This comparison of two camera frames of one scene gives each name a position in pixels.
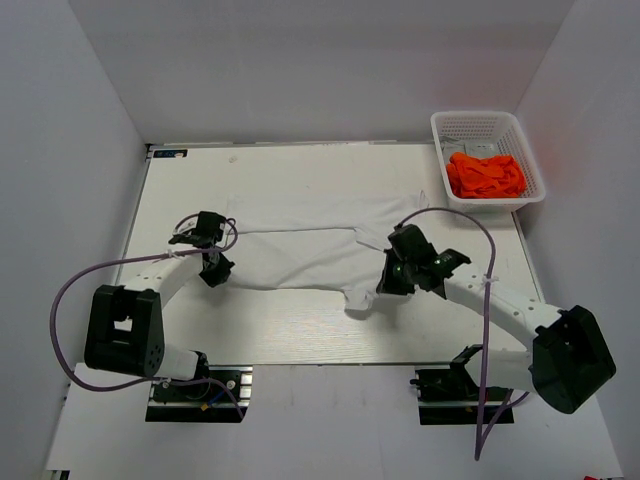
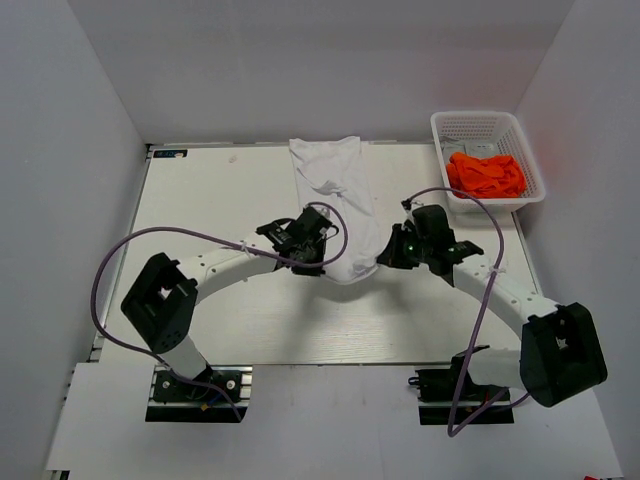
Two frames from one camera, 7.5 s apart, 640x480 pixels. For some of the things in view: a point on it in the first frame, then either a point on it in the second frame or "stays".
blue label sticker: x=172 y=153 stays
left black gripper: x=221 y=275 → x=308 y=270
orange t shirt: x=496 y=176 stays
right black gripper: x=388 y=284 → x=392 y=255
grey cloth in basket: x=478 y=149 stays
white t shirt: x=318 y=239 → x=332 y=170
